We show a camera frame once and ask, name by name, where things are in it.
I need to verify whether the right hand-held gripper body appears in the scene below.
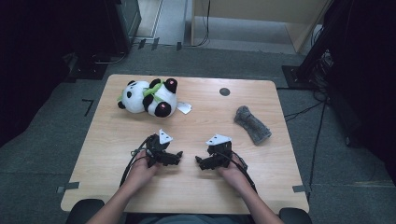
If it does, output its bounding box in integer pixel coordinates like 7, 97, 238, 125
205, 133, 233, 169

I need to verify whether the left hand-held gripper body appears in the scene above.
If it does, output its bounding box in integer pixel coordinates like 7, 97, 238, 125
144, 128, 174, 169

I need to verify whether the grey fuzzy sock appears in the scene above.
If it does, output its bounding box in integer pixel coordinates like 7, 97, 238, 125
233, 105, 273, 147

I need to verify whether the black and white panda plush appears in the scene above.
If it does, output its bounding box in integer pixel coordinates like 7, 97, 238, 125
117, 77, 193, 119

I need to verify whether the person's right hand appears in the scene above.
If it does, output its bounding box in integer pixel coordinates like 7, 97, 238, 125
217, 155, 250, 192

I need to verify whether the person's left hand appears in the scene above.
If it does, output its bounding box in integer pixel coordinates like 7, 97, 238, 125
125, 150, 160, 188

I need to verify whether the person's clothing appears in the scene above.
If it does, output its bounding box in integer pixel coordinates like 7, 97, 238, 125
124, 213, 256, 224

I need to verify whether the grey tape on table corner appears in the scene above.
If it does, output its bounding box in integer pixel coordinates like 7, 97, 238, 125
291, 184, 312, 194
56, 181, 81, 194

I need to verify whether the black flat stand base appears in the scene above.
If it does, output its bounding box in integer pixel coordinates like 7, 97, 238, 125
65, 51, 109, 83

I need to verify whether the black equipment cabinet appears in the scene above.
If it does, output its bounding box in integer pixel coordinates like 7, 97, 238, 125
104, 0, 143, 55

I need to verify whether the black metal stand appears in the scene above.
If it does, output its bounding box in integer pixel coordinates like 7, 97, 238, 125
281, 0, 354, 91

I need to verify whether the dark curtain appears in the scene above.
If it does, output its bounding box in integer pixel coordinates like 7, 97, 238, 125
0, 0, 108, 147
323, 0, 396, 188

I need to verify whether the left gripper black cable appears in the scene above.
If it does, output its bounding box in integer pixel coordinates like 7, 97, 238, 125
119, 136, 150, 189

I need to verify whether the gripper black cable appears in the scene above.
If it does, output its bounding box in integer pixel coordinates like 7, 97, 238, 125
230, 150, 258, 194
119, 136, 150, 189

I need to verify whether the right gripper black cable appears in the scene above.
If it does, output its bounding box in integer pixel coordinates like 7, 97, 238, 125
230, 150, 258, 194

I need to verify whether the short black floor cable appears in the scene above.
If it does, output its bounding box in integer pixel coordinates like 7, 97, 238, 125
283, 100, 326, 123

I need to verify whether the long black floor cable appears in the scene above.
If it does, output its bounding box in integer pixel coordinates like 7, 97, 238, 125
306, 101, 327, 202

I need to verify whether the tangled cable bundle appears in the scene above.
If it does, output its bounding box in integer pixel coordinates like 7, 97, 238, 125
310, 49, 334, 94

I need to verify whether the black hanging cable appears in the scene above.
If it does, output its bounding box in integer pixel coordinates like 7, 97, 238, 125
186, 0, 211, 49

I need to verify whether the light wooden furniture frame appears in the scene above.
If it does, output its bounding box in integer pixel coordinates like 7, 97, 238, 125
190, 0, 332, 54

